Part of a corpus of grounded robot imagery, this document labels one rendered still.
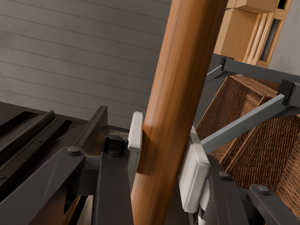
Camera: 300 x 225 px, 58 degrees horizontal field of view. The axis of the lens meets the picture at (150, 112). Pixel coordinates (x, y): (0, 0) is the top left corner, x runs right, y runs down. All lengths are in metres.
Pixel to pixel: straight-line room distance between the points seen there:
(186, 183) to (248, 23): 3.21
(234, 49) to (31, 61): 2.62
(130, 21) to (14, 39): 1.56
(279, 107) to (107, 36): 3.31
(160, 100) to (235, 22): 3.15
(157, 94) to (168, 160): 0.04
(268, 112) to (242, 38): 2.79
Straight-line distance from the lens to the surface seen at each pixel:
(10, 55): 4.17
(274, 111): 0.56
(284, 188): 1.21
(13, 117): 1.74
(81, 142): 1.15
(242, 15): 3.32
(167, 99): 0.15
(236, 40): 3.30
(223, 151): 1.63
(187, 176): 0.16
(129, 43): 3.71
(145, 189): 0.17
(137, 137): 0.15
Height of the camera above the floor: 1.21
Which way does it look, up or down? 3 degrees down
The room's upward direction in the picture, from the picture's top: 78 degrees counter-clockwise
